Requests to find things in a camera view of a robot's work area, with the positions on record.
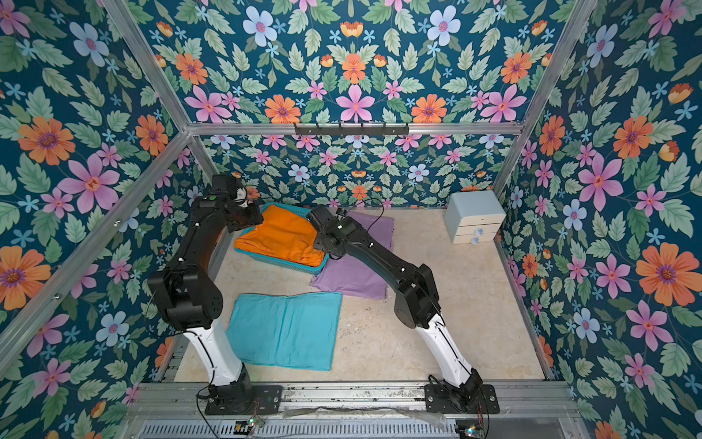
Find teal plastic basket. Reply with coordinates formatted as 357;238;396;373
232;201;330;276

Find orange pants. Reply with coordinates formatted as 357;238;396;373
234;204;327;268

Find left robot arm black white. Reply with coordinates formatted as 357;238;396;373
147;174;263;402

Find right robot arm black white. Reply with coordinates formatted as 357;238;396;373
306;207;483;402

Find purple folded cloth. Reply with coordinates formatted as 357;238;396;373
310;211;395;300

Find teal folded cloth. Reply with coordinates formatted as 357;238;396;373
226;292;343;371

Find small white drawer cabinet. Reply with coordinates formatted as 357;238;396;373
444;190;506;244

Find black hook rail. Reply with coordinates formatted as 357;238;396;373
292;123;411;137

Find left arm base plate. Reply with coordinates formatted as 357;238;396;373
205;383;283;415

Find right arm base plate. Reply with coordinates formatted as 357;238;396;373
423;383;501;415

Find aluminium front rail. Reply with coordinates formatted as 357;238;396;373
117;380;591;438

